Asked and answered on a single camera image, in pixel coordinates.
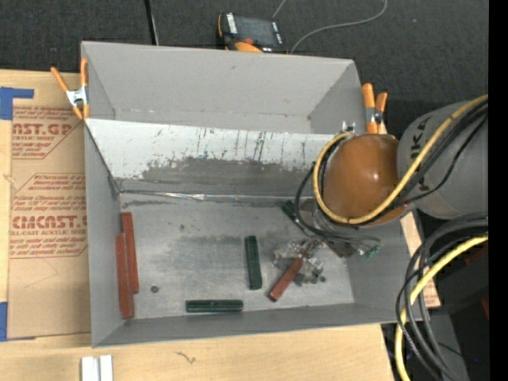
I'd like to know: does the red-brown block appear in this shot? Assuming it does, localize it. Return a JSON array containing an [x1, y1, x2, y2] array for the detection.
[[120, 211, 140, 294], [267, 252, 309, 303], [114, 233, 137, 320]]

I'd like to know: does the grey metal bin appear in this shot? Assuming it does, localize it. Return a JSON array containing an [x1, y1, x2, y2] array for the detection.
[[80, 40, 418, 349]]

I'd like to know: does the brown cardboard board red print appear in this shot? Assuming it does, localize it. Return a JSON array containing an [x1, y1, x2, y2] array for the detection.
[[0, 68, 94, 341]]

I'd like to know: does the dark green flat block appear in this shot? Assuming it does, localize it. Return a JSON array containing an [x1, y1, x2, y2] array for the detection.
[[185, 298, 244, 314], [244, 235, 264, 291], [281, 200, 298, 225]]

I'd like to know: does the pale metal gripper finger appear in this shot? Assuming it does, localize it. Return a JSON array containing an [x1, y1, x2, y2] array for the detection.
[[294, 255, 325, 287], [271, 241, 315, 270]]

